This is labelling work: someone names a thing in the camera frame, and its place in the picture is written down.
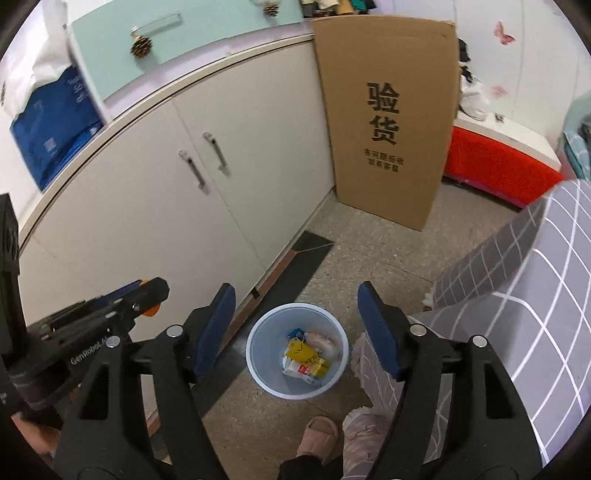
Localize white wardrobe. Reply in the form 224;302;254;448
455;4;587;139

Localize teal drawer unit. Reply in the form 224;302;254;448
68;0;320;121

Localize light blue plastic bin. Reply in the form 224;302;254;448
246;302;350;400

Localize yellow carton box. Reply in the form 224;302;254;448
283;337;332;381

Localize pink slipper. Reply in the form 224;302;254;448
295;415;341;465

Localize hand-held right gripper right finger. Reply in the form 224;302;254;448
358;281;543;480

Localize grey checked tablecloth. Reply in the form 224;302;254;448
351;179;591;467

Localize blue plastic package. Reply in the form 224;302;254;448
10;60;104;192

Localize clear plastic bread wrapper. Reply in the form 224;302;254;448
305;330;345;358

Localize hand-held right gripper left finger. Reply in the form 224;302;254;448
53;282;237;480

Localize hanging clothes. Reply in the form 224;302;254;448
300;0;380;12

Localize person's left hand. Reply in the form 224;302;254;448
11;411;63;457

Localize white low cabinet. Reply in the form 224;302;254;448
18;34;336;416

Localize white paper bag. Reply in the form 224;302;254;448
0;0;75;121

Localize black cloth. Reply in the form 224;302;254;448
457;39;472;81

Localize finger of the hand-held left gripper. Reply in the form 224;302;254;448
39;277;170;346
25;279;148;334

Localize tall cardboard box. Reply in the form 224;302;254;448
310;17;457;232

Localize red storage bench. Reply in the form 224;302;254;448
455;113;562;172

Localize black floor mat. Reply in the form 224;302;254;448
203;231;335;384

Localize white plastic bag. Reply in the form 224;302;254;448
459;79;489;122

